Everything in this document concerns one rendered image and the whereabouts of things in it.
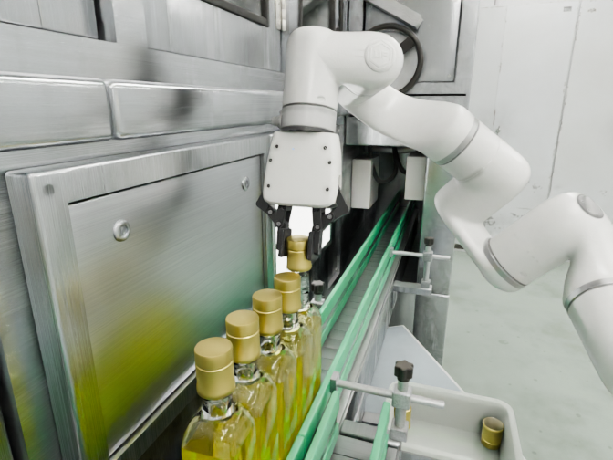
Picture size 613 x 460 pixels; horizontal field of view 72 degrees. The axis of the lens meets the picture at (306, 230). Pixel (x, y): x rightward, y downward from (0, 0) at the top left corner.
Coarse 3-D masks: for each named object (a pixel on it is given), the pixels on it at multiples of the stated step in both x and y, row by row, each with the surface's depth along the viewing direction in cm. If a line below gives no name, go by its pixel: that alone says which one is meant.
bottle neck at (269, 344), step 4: (260, 336) 49; (264, 336) 48; (268, 336) 48; (272, 336) 49; (276, 336) 49; (260, 340) 49; (264, 340) 49; (268, 340) 49; (272, 340) 49; (276, 340) 49; (260, 344) 49; (264, 344) 49; (268, 344) 49; (272, 344) 49; (276, 344) 49; (280, 344) 50; (264, 348) 49; (268, 348) 49; (272, 348) 49; (276, 348) 49; (264, 352) 49; (268, 352) 49; (272, 352) 49
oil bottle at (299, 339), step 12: (300, 324) 56; (288, 336) 54; (300, 336) 54; (312, 336) 57; (300, 348) 53; (312, 348) 58; (300, 360) 54; (312, 360) 58; (300, 372) 54; (312, 372) 59; (300, 384) 55; (312, 384) 59; (300, 396) 55; (312, 396) 60; (300, 408) 56; (300, 420) 56
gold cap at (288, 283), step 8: (280, 272) 55; (288, 272) 55; (280, 280) 52; (288, 280) 52; (296, 280) 53; (280, 288) 53; (288, 288) 52; (296, 288) 53; (288, 296) 53; (296, 296) 53; (288, 304) 53; (296, 304) 54; (288, 312) 53
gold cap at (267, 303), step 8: (256, 296) 48; (264, 296) 48; (272, 296) 48; (280, 296) 48; (256, 304) 47; (264, 304) 47; (272, 304) 47; (280, 304) 48; (256, 312) 48; (264, 312) 47; (272, 312) 47; (280, 312) 48; (264, 320) 48; (272, 320) 48; (280, 320) 49; (264, 328) 48; (272, 328) 48; (280, 328) 49
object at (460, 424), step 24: (432, 408) 83; (456, 408) 81; (480, 408) 80; (504, 408) 77; (408, 432) 81; (432, 432) 81; (456, 432) 81; (480, 432) 81; (504, 432) 75; (432, 456) 67; (456, 456) 66; (480, 456) 75; (504, 456) 72
